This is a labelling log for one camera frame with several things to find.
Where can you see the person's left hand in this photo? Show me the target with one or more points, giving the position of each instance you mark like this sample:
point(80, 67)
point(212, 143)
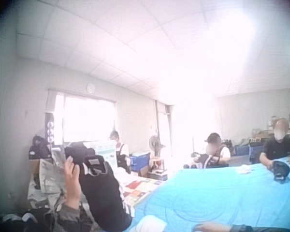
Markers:
point(71, 176)

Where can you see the person's right hand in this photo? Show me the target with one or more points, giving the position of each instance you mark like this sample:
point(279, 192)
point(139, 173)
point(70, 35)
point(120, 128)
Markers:
point(213, 227)

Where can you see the person's right fingers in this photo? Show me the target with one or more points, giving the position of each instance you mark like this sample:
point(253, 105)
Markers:
point(198, 227)

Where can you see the person's left fingers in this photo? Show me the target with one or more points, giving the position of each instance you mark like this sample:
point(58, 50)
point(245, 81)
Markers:
point(68, 161)

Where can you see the black garment with white stripes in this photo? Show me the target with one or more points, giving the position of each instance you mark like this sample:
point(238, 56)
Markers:
point(101, 191)

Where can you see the heap of newspapers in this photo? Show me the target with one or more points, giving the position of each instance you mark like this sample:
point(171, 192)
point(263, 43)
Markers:
point(48, 178)

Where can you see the black backpack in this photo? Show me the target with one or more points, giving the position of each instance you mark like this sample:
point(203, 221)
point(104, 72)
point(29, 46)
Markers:
point(38, 149)

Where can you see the black panel with round lights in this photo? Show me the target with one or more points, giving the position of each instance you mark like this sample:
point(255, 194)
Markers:
point(49, 130)

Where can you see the blue table cloth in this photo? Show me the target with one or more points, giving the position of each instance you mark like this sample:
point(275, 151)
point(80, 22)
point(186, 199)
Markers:
point(220, 198)

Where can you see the white printed paper sheet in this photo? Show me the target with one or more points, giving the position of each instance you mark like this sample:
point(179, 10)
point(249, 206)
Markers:
point(104, 151)

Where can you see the window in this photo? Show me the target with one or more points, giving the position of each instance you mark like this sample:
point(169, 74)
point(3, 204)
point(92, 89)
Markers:
point(87, 118)

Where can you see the white fabric piece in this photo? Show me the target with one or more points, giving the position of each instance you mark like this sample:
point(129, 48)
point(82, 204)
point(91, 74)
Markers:
point(151, 223)

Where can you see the colourful printed sheet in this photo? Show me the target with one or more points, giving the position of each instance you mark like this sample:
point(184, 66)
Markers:
point(140, 188)

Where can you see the blue plastic crate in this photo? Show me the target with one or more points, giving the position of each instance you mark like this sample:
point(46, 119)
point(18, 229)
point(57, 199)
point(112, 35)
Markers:
point(140, 162)

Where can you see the heap of dark clothes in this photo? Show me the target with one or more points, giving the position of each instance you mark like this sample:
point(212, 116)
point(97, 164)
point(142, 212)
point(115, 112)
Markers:
point(26, 221)

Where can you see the white cloth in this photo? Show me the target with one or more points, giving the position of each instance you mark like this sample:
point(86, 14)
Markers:
point(244, 169)

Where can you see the brown cardboard box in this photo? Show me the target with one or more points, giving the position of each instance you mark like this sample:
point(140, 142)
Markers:
point(145, 172)

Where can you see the standing fan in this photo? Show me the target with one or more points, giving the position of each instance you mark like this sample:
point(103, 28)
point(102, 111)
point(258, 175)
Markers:
point(155, 147)

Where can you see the row of blue crates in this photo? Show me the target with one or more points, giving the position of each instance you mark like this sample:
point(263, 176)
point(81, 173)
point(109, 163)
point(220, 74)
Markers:
point(242, 148)

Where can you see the black cap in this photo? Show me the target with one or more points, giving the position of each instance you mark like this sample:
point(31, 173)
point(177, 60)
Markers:
point(281, 170)

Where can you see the door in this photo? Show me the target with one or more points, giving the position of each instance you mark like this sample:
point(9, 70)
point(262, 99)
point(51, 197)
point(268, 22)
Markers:
point(164, 131)

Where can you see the shelf with boxes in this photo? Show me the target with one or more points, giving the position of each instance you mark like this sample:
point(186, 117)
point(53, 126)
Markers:
point(278, 131)

